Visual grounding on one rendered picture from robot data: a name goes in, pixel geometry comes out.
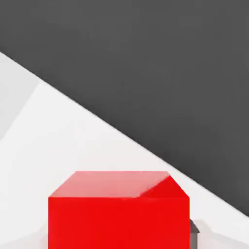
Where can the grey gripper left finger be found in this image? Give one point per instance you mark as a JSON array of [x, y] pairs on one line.
[[33, 242]]

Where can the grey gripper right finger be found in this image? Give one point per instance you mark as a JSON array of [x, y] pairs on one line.
[[195, 239]]

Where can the small red cube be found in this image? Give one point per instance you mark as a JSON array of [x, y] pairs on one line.
[[118, 219]]

